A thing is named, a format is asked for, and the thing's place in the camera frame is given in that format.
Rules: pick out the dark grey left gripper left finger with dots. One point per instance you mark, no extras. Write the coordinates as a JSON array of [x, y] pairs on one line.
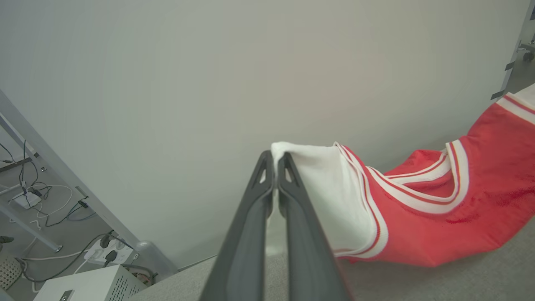
[[244, 251]]

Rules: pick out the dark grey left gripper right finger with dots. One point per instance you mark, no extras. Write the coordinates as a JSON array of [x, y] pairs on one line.
[[309, 259]]

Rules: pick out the red and white garment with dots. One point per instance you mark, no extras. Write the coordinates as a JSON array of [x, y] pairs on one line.
[[459, 209]]

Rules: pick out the grey fabric sofa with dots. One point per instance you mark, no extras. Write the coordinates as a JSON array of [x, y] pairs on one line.
[[418, 284]]

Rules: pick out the large white power strip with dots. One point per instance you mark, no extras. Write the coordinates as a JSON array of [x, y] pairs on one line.
[[113, 251]]

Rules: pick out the white metal box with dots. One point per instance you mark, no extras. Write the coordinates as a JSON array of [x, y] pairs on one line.
[[92, 286]]

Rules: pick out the black caster wheel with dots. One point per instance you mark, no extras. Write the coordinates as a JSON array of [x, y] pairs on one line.
[[528, 55]]

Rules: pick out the white metal frame leg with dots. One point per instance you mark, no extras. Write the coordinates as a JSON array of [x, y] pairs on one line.
[[29, 230], [62, 171]]

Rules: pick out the white metal frame post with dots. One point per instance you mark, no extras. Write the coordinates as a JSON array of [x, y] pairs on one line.
[[516, 50]]

